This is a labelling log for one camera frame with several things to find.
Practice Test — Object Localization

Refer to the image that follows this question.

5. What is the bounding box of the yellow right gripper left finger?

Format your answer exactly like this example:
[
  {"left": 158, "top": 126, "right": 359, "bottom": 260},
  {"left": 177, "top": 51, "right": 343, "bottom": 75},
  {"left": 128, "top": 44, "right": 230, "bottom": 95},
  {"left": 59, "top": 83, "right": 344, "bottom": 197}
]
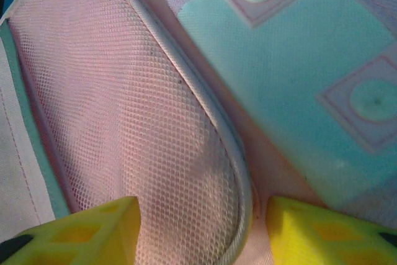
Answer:
[{"left": 6, "top": 196, "right": 142, "bottom": 265}]

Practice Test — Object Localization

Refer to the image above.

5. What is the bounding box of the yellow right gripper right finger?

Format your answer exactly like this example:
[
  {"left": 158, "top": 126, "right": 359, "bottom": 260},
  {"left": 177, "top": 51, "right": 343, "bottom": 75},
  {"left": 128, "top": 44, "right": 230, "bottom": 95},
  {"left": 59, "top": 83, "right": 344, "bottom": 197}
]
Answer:
[{"left": 266, "top": 196, "right": 397, "bottom": 265}]

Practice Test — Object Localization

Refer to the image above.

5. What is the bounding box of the pink backpack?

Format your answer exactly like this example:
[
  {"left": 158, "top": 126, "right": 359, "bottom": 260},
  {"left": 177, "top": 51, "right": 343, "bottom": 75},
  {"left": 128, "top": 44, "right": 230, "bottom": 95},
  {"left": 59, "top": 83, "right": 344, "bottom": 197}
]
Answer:
[{"left": 0, "top": 0, "right": 397, "bottom": 265}]

